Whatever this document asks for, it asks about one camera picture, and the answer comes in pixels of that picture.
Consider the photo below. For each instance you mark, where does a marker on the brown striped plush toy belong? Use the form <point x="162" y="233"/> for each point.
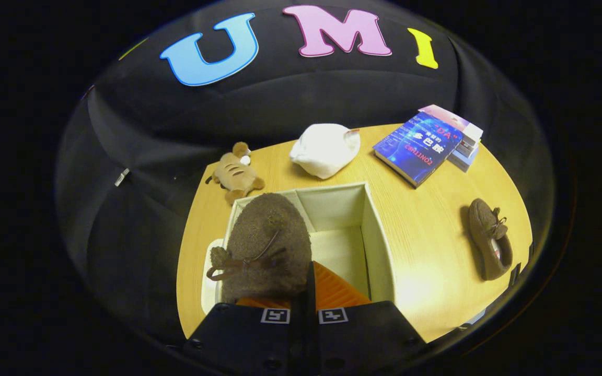
<point x="235" y="175"/>

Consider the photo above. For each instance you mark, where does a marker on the cream fabric storage box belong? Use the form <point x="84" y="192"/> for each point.
<point x="332" y="209"/>

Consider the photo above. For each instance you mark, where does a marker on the white clip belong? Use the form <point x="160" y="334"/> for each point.
<point x="122" y="177"/>

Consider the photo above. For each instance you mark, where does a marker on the grey-blue book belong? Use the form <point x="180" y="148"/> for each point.
<point x="463" y="159"/>

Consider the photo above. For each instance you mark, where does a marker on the blue cover book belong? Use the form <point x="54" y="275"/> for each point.
<point x="416" y="149"/>

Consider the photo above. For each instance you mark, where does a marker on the black table edge bracket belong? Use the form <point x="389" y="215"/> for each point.
<point x="514" y="275"/>

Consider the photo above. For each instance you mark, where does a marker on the pink cover book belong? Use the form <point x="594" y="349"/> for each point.
<point x="452" y="117"/>

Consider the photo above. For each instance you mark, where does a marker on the brown fuzzy moccasin shoe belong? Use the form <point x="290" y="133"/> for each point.
<point x="269" y="235"/>
<point x="484" y="230"/>

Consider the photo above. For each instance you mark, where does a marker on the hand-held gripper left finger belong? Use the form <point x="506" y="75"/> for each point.
<point x="243" y="334"/>

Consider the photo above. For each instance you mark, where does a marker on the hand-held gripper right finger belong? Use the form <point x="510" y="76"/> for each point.
<point x="310" y="313"/>

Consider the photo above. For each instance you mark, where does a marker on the white plush toy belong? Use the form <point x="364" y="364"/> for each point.
<point x="324" y="151"/>

